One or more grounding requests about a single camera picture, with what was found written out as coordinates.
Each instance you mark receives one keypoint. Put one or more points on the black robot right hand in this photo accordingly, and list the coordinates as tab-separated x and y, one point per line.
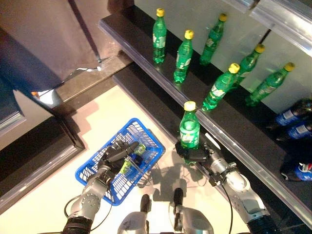
195	154

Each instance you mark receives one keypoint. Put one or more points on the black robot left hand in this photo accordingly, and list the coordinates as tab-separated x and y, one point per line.
117	152

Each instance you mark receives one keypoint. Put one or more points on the green Sprite bottle yellow cap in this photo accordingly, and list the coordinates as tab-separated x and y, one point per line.
212	42
268	85
248	64
219	89
159	41
189	126
182	61

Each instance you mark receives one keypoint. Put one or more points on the blue plastic shopping basket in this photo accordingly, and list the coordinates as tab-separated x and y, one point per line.
115	201

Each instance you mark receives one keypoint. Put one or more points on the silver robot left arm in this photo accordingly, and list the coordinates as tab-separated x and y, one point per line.
90	197

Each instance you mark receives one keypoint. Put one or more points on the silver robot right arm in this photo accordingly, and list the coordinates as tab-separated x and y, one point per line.
239	185

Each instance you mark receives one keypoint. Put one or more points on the black shelf base plinth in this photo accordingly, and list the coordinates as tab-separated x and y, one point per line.
151	97

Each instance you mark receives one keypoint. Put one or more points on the robot right leg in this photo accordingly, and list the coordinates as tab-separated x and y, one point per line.
195	221

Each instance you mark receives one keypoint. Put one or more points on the robot leg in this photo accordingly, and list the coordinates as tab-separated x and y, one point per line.
195	221
132	223

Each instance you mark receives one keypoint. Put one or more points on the robot left leg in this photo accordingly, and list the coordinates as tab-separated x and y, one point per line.
132	223

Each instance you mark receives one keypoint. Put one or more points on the dark side shelf board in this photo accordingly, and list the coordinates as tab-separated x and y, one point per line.
9	104
36	156

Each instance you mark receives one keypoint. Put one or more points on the crumpled silver foil sheet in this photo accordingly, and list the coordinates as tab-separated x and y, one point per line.
48	98

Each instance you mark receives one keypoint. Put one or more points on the brown fabric curtain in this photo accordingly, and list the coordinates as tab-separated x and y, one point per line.
48	36

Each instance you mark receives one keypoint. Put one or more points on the dark shelf upright post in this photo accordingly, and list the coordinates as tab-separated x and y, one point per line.
264	37

